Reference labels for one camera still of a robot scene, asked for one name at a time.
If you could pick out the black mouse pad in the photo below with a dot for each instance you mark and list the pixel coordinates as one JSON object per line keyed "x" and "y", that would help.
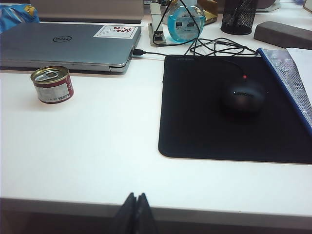
{"x": 195, "y": 109}

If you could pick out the blue hand sanitizer bottle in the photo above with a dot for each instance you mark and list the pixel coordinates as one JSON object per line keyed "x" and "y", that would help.
{"x": 174, "y": 34}

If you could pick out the black Lenovo mouse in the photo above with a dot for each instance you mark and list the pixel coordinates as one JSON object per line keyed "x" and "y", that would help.
{"x": 243, "y": 97}

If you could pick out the silver Dell laptop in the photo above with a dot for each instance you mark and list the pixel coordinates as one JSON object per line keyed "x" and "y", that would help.
{"x": 73, "y": 48}

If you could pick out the blue snack bag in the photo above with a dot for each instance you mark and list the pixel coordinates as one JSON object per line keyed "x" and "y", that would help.
{"x": 14, "y": 19}

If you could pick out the black mesh pen holder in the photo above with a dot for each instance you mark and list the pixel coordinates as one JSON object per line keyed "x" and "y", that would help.
{"x": 239, "y": 17}

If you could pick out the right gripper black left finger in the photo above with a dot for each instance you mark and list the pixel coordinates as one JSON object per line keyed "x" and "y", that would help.
{"x": 126, "y": 219}

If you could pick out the brown rectangular block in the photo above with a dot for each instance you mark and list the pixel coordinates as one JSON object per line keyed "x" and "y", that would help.
{"x": 280, "y": 34}

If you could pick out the blue-edged mesh zip pouch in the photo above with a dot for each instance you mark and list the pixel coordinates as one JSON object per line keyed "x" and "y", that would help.
{"x": 285, "y": 70}

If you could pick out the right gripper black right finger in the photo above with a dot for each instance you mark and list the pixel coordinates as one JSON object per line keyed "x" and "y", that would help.
{"x": 146, "y": 219}

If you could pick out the red tomato can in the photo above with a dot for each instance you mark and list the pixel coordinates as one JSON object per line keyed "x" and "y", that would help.
{"x": 53, "y": 90}

